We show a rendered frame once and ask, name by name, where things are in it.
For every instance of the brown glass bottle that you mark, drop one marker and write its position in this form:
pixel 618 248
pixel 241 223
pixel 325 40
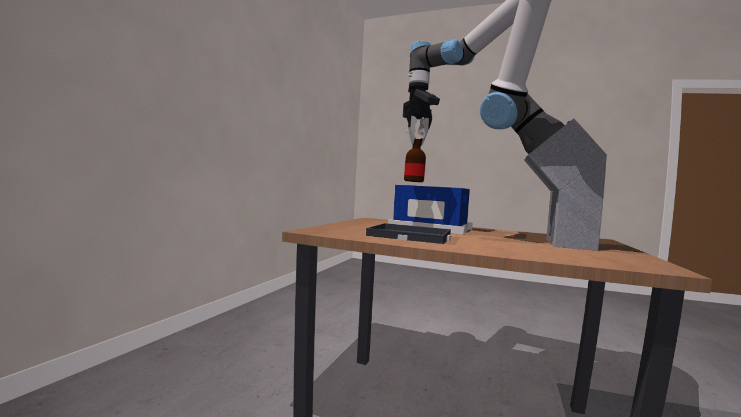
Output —
pixel 415 163

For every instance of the blue plastic crate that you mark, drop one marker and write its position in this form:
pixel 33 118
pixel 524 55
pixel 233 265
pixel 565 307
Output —
pixel 431 204

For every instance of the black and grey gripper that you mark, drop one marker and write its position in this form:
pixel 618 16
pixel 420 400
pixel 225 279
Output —
pixel 417 109

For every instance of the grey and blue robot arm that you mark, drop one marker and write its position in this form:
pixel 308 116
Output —
pixel 503 106

